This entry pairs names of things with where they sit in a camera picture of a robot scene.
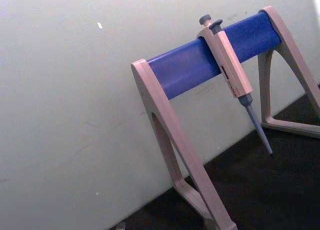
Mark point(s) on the pipette stand with blue bar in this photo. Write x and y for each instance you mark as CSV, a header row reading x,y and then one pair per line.
x,y
185,67

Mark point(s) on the beige pipette with grey tip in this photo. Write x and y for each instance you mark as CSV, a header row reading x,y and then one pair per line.
x,y
231,62

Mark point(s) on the black table cloth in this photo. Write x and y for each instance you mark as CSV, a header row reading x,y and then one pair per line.
x,y
260,185

